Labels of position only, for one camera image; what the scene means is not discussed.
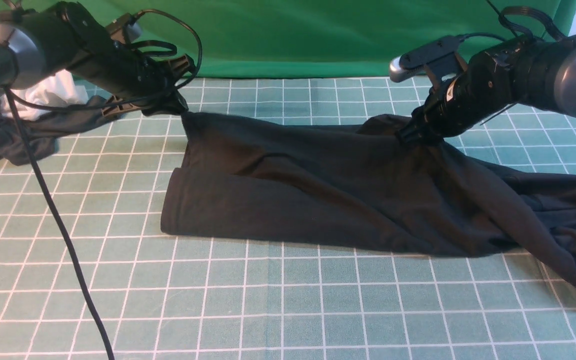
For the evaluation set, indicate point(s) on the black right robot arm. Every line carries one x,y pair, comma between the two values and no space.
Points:
519,71

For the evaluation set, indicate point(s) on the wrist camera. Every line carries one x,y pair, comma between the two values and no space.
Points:
124,29
436,59

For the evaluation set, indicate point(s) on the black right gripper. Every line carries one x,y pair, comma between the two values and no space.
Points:
451,110

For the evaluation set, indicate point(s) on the dark gray long-sleeve shirt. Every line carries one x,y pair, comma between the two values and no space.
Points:
355,186

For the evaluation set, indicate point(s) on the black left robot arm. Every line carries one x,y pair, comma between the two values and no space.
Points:
36,45

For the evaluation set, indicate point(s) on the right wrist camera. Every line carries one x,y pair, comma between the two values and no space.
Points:
436,59

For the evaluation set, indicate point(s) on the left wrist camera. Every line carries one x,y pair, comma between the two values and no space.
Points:
124,29

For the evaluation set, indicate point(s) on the dark crumpled garment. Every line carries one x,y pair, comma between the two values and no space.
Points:
44,132

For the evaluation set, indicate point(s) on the green backdrop cloth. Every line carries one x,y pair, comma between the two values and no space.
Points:
287,39

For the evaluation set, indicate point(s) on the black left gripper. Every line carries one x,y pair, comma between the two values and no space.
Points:
123,70

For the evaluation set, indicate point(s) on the teal grid tablecloth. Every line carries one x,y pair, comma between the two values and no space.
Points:
168,298

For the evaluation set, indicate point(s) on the white crumpled cloth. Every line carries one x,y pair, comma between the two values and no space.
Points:
58,90

